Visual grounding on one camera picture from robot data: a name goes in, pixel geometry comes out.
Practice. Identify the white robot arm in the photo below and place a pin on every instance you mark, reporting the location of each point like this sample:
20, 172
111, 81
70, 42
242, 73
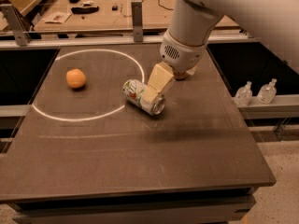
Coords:
274, 23

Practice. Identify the orange fruit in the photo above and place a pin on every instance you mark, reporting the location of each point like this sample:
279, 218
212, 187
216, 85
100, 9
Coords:
75, 78

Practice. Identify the white paper card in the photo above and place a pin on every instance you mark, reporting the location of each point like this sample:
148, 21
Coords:
57, 17

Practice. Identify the silver green 7up can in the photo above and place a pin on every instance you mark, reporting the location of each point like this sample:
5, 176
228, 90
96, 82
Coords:
137, 95

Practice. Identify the gold LaCroix can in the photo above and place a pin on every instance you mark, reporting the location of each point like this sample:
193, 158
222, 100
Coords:
180, 76

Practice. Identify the clear bottle right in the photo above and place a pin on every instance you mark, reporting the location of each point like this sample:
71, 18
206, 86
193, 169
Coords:
267, 92

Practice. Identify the clear bottle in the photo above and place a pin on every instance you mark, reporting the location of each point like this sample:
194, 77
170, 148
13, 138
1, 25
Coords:
243, 95
267, 92

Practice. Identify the small black box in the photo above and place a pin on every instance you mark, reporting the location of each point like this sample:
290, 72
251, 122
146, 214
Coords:
115, 7

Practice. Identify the middle metal bracket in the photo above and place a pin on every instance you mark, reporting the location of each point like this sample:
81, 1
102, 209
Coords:
137, 22

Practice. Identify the metal bracket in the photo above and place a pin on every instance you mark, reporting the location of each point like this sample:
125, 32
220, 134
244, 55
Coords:
19, 26
137, 22

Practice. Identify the clear bottle left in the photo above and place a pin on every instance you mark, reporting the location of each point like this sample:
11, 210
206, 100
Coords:
243, 95

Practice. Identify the wooden background desk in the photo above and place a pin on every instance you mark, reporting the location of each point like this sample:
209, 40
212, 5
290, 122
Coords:
156, 15

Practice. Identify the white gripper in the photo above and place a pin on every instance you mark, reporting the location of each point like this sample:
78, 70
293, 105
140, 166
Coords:
181, 56

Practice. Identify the black tool on desk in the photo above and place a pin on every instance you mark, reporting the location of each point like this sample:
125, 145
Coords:
84, 10

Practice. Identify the left metal bracket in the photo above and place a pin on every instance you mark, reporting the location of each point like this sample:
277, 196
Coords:
19, 26

